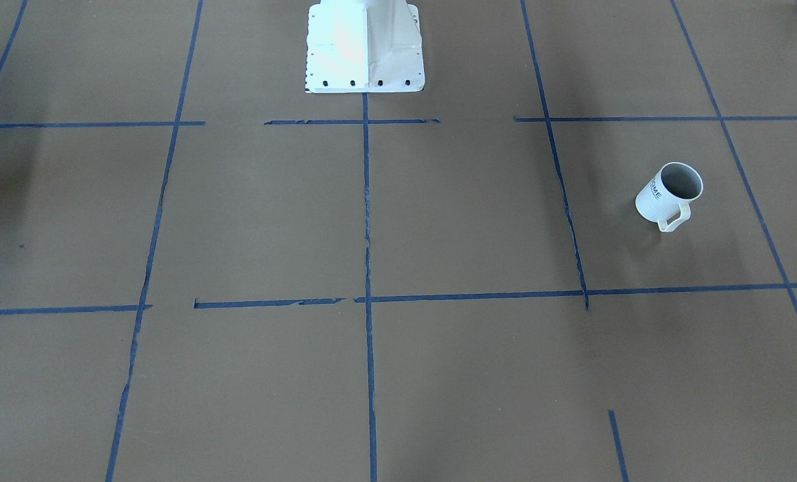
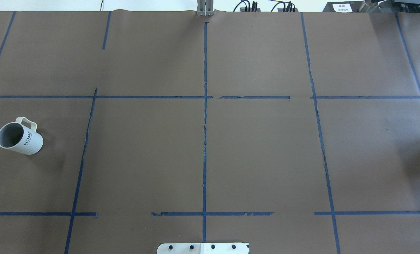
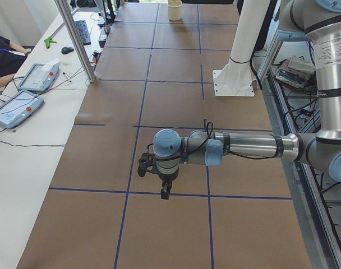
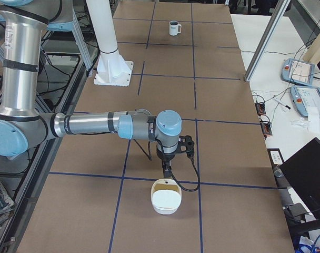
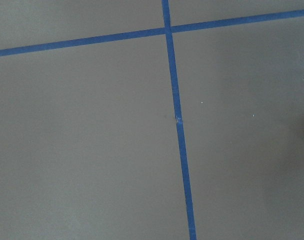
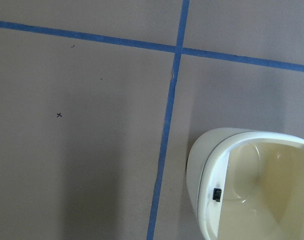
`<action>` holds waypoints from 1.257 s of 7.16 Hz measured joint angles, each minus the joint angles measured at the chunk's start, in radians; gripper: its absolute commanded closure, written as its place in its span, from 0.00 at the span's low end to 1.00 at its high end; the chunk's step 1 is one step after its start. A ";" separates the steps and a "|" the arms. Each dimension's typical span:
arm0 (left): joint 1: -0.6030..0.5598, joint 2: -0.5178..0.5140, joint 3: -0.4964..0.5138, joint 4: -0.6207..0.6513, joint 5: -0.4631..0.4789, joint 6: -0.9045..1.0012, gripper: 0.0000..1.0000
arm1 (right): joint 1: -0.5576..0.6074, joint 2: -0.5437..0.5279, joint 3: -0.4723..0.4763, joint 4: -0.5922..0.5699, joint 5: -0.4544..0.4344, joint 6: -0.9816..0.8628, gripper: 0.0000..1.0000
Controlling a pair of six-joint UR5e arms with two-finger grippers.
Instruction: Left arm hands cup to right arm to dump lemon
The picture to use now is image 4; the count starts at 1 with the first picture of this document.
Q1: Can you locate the far teach pendant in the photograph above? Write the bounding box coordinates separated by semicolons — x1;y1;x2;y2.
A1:
281;58;315;86

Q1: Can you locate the aluminium frame post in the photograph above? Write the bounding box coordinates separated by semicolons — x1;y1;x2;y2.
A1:
244;0;291;82

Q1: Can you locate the orange usb hub far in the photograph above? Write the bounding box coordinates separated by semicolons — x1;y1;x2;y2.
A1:
255;102;266;116

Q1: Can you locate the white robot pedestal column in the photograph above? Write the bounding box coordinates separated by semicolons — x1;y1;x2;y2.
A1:
86;0;134;86

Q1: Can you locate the teach pendant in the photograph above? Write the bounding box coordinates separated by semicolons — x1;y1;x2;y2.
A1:
290;85;320;117
281;58;315;86

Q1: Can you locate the white paper slip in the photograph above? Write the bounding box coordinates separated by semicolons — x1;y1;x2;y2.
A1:
306;106;320;133

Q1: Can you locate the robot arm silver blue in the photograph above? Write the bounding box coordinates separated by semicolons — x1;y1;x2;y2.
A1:
0;1;182;165

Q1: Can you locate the black marker pen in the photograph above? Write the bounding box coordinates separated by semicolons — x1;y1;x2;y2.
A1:
273;98;291;110

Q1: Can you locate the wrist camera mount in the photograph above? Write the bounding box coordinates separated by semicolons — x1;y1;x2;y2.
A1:
175;135;195;159

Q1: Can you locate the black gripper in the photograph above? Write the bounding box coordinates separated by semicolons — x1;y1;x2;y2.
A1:
157;150;175;169

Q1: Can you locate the black laptop monitor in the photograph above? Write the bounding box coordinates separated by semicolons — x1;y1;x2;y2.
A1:
281;138;320;219

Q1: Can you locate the orange usb hub near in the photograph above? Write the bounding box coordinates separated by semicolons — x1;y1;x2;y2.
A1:
259;120;273;138

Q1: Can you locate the crumpled white paper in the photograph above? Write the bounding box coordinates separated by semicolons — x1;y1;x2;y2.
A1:
291;118;309;129

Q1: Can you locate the white mug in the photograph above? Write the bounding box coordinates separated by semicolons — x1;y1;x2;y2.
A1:
169;21;182;36

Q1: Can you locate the white cream bin container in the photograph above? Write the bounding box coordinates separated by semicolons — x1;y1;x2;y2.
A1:
151;178;182;215

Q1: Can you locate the orange usb hub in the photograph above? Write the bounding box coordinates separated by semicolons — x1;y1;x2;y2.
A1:
259;120;273;138
255;102;266;116

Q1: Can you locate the near teach pendant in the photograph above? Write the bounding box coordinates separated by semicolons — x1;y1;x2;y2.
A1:
290;85;320;117

